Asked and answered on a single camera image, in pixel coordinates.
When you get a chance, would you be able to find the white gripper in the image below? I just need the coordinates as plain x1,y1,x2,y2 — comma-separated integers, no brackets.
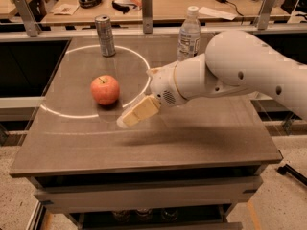
116,61,187,128

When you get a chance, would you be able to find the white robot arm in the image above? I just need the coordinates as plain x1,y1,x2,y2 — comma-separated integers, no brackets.
117,31,307,128

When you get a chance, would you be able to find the red apple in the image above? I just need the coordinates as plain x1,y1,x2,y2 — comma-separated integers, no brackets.
90,75,120,105

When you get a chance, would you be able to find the clear plastic water bottle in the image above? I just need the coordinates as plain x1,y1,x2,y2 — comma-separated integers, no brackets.
177,6,201,61

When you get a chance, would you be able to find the silver drink can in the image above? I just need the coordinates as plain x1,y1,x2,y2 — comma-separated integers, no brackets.
95,15,116,57

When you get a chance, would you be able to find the white paper sheet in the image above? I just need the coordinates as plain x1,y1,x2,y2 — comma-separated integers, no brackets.
199,7,236,21

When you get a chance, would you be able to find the grey table drawer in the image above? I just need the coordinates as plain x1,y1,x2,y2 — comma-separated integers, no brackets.
35,176,262,213

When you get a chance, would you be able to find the printed paper card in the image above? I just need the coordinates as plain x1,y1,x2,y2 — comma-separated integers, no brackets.
52,4,79,15

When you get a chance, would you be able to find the black chair leg caster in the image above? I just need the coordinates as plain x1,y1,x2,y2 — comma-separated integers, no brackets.
277,164,307,186

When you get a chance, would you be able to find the middle metal bracket post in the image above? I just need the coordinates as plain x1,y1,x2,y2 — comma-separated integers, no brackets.
142,0,153,34

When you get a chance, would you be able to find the metal bracket post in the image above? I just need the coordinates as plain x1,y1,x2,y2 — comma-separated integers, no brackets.
254,0,275,30
142,0,153,34
12,0,40,37

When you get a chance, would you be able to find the left metal bracket post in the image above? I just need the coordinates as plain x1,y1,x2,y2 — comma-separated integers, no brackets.
12,0,40,37

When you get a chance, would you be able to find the right metal bracket post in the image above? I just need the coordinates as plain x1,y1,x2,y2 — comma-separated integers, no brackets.
254,0,275,30

